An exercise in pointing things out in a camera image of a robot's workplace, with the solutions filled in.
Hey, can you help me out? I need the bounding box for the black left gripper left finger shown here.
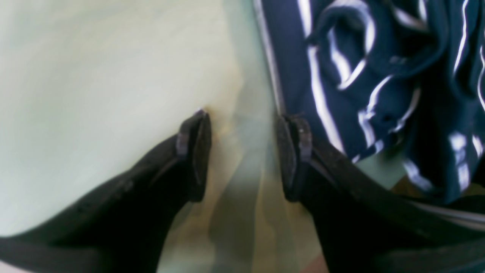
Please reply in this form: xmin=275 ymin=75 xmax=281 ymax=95
xmin=1 ymin=110 xmax=211 ymax=273

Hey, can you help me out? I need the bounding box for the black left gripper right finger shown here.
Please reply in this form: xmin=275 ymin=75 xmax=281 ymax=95
xmin=277 ymin=115 xmax=485 ymax=273

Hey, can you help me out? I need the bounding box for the navy white striped T-shirt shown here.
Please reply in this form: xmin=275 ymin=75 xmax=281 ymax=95
xmin=253 ymin=0 xmax=484 ymax=204

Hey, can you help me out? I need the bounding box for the green table cloth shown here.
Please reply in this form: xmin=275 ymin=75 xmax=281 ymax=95
xmin=0 ymin=0 xmax=417 ymax=273

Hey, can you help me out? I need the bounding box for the aluminium table frame rail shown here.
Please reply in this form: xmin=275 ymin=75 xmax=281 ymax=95
xmin=409 ymin=201 xmax=485 ymax=232

